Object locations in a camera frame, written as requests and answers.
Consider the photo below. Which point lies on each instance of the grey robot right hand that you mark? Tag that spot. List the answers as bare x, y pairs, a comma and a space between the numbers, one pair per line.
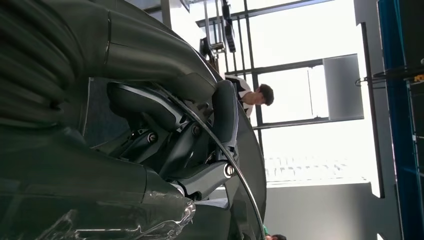
149, 53

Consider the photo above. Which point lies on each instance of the person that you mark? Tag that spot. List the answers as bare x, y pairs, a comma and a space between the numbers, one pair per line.
261, 94
276, 237

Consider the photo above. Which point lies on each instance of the clear plastic film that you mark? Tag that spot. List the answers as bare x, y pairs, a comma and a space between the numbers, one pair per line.
116, 218

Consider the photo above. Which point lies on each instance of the grey hanging panel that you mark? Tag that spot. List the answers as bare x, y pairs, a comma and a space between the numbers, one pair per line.
342, 86

